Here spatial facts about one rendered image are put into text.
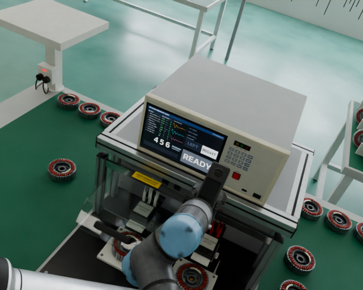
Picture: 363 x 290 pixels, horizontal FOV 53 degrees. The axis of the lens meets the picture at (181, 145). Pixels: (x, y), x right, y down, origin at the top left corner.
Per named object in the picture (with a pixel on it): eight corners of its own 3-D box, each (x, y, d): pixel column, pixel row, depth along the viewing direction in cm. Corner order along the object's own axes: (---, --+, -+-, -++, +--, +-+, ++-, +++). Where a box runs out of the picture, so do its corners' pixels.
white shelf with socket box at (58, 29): (61, 133, 171) (60, 43, 143) (-1, 105, 179) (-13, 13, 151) (102, 103, 198) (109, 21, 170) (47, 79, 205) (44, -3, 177)
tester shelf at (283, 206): (291, 239, 106) (297, 229, 104) (95, 147, 120) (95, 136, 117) (310, 158, 140) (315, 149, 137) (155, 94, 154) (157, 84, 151)
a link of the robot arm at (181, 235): (146, 237, 69) (178, 212, 66) (164, 219, 79) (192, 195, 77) (173, 270, 68) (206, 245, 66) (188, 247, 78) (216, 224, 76)
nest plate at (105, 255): (135, 278, 119) (135, 277, 118) (96, 258, 122) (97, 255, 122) (155, 245, 131) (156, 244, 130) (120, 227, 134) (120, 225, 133)
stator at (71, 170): (42, 171, 150) (41, 164, 148) (65, 160, 158) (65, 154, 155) (58, 186, 145) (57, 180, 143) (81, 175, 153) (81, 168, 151)
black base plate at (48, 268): (221, 384, 102) (223, 381, 101) (36, 278, 115) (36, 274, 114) (260, 259, 138) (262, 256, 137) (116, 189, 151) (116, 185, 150)
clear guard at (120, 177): (147, 264, 98) (151, 251, 94) (73, 225, 102) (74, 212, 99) (193, 191, 122) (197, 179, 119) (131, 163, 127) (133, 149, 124)
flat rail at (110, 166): (273, 247, 110) (277, 241, 108) (101, 164, 123) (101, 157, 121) (275, 244, 111) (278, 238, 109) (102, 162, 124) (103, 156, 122)
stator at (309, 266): (291, 277, 134) (295, 271, 132) (279, 251, 143) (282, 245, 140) (317, 274, 138) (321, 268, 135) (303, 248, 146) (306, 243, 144)
